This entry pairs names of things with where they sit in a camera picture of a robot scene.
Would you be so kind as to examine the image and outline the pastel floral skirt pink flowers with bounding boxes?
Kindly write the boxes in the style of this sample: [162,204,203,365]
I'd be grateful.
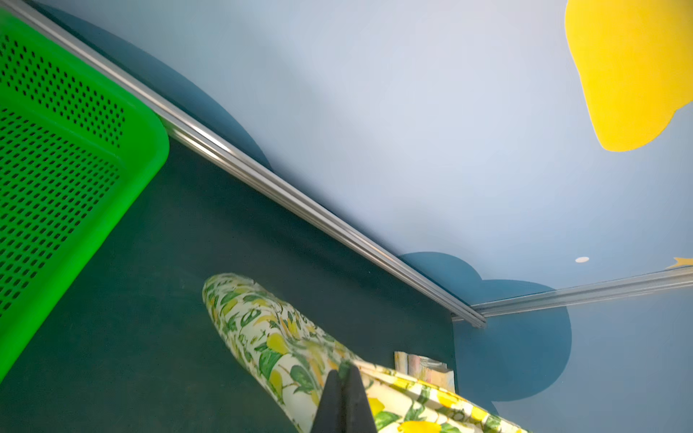
[395,351,456,393]

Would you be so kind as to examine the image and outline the green plastic basket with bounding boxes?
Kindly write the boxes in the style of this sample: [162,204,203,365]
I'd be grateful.
[1,11,170,373]

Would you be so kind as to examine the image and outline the lemon print skirt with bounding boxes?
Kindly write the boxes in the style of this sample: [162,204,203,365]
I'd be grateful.
[202,274,521,432]

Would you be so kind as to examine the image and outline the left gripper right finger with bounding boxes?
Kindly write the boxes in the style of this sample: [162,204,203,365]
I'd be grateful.
[344,364,377,433]

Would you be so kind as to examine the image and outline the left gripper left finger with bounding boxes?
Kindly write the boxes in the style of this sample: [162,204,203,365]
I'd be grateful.
[310,370,344,433]

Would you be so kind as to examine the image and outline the aluminium frame back rail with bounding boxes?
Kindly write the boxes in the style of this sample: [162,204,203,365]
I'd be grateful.
[1,1,487,328]

